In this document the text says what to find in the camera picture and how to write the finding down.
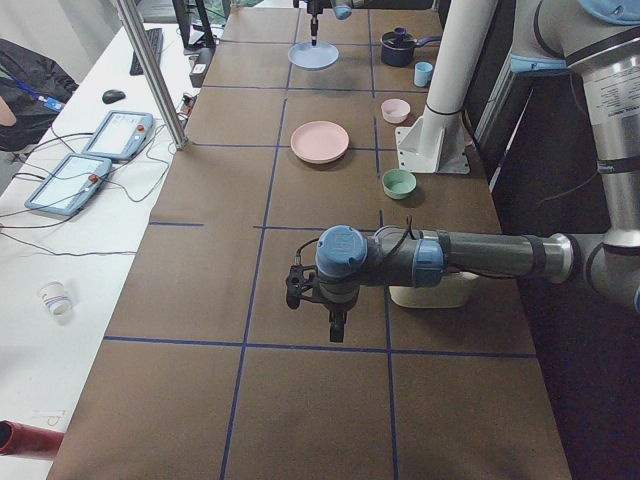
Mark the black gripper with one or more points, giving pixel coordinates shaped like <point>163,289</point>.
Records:
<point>313,24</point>
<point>336,306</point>

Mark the light blue plate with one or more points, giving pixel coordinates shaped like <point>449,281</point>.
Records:
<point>313,56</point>

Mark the pink plate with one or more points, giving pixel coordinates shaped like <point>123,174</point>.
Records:
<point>319,142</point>

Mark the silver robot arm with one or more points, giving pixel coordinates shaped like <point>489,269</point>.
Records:
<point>597,40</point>
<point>342,9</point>

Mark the dark blue lidded pot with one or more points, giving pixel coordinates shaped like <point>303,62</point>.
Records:
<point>398,46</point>

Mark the black monitor stand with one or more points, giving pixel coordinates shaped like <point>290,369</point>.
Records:
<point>194,26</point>

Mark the pink bowl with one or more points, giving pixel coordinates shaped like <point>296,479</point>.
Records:
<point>395,111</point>

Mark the light blue cup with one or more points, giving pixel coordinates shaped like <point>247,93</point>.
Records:
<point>422,74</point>

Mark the cream toaster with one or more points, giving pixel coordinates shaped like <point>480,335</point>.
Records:
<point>453,291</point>

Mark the green bowl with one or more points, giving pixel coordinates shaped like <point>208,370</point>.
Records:
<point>398,184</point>

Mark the black computer mouse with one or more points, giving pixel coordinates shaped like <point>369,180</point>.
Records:
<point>112,96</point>

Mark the far teach pendant tablet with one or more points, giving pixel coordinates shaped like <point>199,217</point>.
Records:
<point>120,136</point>

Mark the teach pendant tablet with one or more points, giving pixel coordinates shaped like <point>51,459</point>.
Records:
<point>120,136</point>
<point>70,186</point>

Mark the white paper cup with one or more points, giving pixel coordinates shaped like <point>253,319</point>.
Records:
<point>57,301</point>

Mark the near teach pendant tablet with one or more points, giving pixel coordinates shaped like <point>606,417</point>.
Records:
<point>70,186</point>

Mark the red cylinder object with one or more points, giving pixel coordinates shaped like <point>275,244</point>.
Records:
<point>28,441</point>

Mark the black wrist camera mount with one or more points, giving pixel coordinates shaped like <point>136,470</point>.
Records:
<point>302,285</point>

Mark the aluminium frame post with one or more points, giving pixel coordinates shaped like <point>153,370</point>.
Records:
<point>136,33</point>

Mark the black backpack with lanyard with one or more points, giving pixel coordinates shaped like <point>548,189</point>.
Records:
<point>35,89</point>

